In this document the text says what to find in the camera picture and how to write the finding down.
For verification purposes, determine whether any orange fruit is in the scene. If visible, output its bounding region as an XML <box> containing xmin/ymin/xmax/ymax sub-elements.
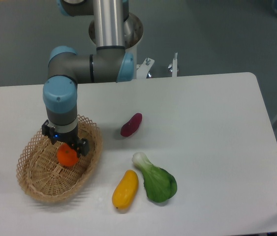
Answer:
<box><xmin>57</xmin><ymin>143</ymin><xmax>79</xmax><ymax>167</ymax></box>

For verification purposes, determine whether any woven wicker basket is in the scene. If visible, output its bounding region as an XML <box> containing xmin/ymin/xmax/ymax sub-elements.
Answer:
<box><xmin>16</xmin><ymin>115</ymin><xmax>103</xmax><ymax>203</ymax></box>

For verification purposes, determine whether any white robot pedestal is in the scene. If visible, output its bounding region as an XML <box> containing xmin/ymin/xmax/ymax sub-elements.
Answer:
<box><xmin>90</xmin><ymin>13</ymin><xmax>143</xmax><ymax>83</ymax></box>

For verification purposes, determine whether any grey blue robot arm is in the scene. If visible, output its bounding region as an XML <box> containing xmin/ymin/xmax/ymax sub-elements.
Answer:
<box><xmin>42</xmin><ymin>0</ymin><xmax>136</xmax><ymax>157</ymax></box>

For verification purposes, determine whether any white bracket frame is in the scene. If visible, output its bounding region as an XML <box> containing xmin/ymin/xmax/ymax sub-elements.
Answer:
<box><xmin>136</xmin><ymin>52</ymin><xmax>179</xmax><ymax>79</ymax></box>

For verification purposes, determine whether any yellow mango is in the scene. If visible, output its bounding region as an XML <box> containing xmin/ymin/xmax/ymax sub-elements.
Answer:
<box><xmin>112</xmin><ymin>170</ymin><xmax>139</xmax><ymax>210</ymax></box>

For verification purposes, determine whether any green bok choy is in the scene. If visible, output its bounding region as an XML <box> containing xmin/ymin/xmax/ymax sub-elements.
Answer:
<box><xmin>132</xmin><ymin>152</ymin><xmax>178</xmax><ymax>203</ymax></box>

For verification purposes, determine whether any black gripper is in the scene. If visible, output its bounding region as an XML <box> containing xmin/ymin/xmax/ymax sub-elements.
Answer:
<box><xmin>41</xmin><ymin>120</ymin><xmax>90</xmax><ymax>158</ymax></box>

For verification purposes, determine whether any purple sweet potato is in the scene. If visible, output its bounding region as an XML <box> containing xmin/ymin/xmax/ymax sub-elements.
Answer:
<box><xmin>120</xmin><ymin>113</ymin><xmax>143</xmax><ymax>137</ymax></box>

